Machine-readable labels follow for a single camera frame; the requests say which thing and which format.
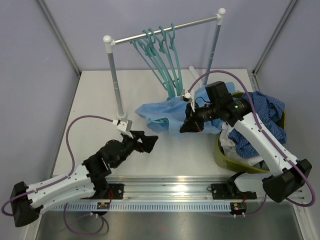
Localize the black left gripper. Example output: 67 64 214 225
113 131 158 169

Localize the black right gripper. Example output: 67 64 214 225
180 101 220 133

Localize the light blue shirt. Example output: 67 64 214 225
135 82 236 138

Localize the teal hanger of blue shirt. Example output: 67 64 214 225
147 117 169 125

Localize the teal hanger of checked shirt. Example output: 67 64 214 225
168 23 183 96

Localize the dark blue checked shirt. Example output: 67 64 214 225
228 91 287 159

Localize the teal hanger of plaid shirt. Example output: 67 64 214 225
131 26 183 99

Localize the teal hanger of grey shirt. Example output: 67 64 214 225
130 28 175 99

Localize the teal hanger of white shirt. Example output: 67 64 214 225
158 25 178 97

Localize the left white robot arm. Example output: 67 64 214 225
10 131 159 228

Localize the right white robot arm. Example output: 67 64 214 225
179 81 312 203

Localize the green laundry basket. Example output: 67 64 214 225
215 91 288 175

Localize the metal clothes rack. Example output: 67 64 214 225
103 8 227 121

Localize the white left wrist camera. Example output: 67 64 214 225
112 118 134 139

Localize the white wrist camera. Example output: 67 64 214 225
180 89 196 112
112 118 134 139

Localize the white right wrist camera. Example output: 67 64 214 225
180 89 196 112

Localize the aluminium mounting rail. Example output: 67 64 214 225
57 174 306 201

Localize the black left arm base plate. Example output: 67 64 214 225
83 183 125 200

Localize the white slotted cable duct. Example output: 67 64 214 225
54 201 231 212

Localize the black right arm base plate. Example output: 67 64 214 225
206 183 257 200

